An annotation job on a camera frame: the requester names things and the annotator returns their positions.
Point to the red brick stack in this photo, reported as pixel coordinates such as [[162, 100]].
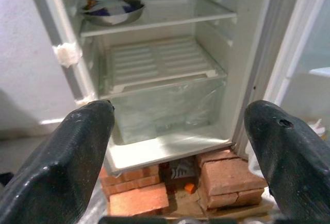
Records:
[[136, 193], [229, 180]]

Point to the white fridge door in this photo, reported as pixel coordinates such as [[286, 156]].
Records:
[[301, 46]]

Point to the white open fridge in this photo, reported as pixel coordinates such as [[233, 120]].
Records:
[[165, 61]]

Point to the glass fridge shelf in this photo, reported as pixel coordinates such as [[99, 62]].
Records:
[[157, 24]]

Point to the steel bowl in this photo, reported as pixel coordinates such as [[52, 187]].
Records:
[[113, 13]]

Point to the white tape wad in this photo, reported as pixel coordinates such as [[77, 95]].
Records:
[[85, 101], [67, 54]]

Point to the white blue food packet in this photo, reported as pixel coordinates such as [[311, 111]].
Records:
[[113, 7]]

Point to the white ribbed crisper cover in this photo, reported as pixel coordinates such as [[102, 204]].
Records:
[[162, 61]]

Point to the small orange object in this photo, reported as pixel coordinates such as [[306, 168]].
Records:
[[190, 188]]

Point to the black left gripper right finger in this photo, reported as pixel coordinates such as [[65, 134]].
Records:
[[291, 157]]

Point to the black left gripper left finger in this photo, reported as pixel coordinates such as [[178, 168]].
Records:
[[55, 162]]

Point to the clear crisper drawer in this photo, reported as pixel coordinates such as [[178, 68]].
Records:
[[165, 110]]

